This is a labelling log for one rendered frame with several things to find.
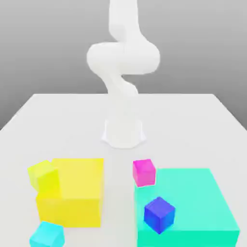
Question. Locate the large turquoise box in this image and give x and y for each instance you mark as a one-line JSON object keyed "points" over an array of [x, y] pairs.
{"points": [[193, 202]]}

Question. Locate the small blue cube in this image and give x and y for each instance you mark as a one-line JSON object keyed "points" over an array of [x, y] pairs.
{"points": [[159, 215]]}

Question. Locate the large yellow box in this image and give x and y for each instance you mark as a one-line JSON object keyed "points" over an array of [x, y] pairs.
{"points": [[79, 193]]}

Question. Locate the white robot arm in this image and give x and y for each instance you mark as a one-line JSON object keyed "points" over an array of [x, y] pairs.
{"points": [[123, 57]]}

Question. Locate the small magenta cube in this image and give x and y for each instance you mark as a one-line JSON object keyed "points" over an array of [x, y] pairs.
{"points": [[144, 172]]}

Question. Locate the small yellow cube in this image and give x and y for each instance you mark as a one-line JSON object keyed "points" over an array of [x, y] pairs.
{"points": [[45, 177]]}

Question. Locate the small cyan cube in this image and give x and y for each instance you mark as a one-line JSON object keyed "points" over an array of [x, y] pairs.
{"points": [[47, 235]]}

